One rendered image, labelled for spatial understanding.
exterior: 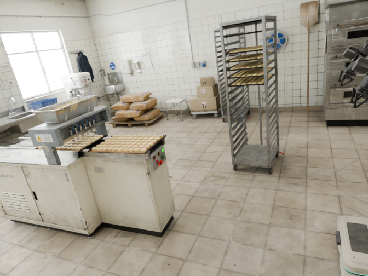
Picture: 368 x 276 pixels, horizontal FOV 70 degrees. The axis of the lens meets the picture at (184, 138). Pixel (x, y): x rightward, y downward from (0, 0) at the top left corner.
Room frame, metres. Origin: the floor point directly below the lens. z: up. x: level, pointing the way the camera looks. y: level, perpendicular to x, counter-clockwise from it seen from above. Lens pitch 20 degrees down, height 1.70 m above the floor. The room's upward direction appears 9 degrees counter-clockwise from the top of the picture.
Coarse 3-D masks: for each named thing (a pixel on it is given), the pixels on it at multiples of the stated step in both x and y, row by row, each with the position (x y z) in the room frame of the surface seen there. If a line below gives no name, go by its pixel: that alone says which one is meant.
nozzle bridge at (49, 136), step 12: (96, 108) 2.71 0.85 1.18; (108, 108) 2.76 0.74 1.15; (72, 120) 2.33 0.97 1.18; (84, 120) 2.54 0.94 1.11; (96, 120) 2.68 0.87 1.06; (108, 120) 2.72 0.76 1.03; (36, 132) 2.21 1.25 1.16; (48, 132) 2.15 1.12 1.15; (60, 132) 2.26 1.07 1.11; (84, 132) 2.44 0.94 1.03; (96, 132) 2.82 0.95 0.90; (36, 144) 2.24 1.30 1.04; (48, 144) 2.17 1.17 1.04; (60, 144) 2.13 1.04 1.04; (48, 156) 2.20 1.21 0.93
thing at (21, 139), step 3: (21, 138) 3.08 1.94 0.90; (24, 138) 3.06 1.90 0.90; (27, 138) 3.04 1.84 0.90; (30, 138) 3.02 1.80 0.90; (105, 138) 2.55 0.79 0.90; (21, 141) 3.09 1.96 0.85; (24, 141) 3.07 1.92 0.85; (27, 141) 3.05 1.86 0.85; (30, 141) 3.03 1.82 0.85; (99, 141) 2.58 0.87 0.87; (102, 141) 2.56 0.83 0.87; (162, 141) 2.26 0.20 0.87; (159, 144) 2.27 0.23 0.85; (162, 144) 2.26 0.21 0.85
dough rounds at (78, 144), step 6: (84, 138) 2.59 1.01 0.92; (90, 138) 2.55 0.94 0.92; (96, 138) 2.52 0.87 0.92; (66, 144) 2.48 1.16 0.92; (72, 144) 2.46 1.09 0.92; (78, 144) 2.45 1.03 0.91; (84, 144) 2.39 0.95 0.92; (60, 150) 2.38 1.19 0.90; (66, 150) 2.35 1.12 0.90; (72, 150) 2.31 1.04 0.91; (78, 150) 2.29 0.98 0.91
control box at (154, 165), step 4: (160, 148) 2.18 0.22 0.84; (156, 152) 2.11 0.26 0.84; (160, 152) 2.17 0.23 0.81; (164, 152) 2.23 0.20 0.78; (152, 156) 2.04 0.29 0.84; (156, 156) 2.10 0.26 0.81; (160, 156) 2.16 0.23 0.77; (164, 156) 2.22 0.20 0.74; (152, 160) 2.03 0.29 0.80; (156, 160) 2.08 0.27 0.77; (160, 160) 2.15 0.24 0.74; (164, 160) 2.21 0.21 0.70; (152, 164) 2.03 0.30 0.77; (156, 164) 2.07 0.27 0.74; (160, 164) 2.13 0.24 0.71; (152, 168) 2.03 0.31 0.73; (156, 168) 2.06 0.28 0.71
